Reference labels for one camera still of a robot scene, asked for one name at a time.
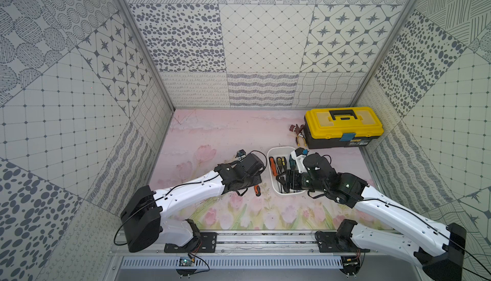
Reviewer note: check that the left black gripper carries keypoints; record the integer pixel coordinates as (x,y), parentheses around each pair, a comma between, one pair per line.
(252,179)

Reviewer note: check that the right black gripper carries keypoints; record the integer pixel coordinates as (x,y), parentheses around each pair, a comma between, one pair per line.
(289,174)

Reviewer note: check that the green black screwdriver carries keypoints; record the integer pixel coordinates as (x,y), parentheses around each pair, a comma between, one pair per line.
(292,163)

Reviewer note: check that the slim black yellow screwdriver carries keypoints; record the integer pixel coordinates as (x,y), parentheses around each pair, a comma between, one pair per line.
(282,164)

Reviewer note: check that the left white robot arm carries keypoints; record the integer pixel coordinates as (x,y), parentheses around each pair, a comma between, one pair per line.
(147,217)

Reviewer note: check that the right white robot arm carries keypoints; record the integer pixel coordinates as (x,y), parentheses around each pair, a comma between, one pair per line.
(436,248)

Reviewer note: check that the white rectangular storage tray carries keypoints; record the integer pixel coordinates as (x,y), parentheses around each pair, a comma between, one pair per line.
(272,155)

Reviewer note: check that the yellow black toolbox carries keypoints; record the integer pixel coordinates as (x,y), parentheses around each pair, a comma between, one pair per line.
(341,127)

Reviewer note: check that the green circuit board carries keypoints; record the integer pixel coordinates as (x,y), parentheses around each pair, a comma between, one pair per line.
(186,262)

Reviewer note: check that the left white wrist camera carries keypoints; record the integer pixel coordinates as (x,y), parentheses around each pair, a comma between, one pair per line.
(240,155)

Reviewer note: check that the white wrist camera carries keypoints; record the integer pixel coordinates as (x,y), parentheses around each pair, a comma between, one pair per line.
(299,154)
(240,155)

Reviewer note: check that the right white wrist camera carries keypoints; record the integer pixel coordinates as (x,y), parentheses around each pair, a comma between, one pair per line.
(299,154)

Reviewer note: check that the brown clamp with wires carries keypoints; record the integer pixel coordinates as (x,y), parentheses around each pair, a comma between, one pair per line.
(299,136)

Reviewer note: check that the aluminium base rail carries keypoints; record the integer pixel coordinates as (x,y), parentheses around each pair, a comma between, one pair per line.
(252,250)

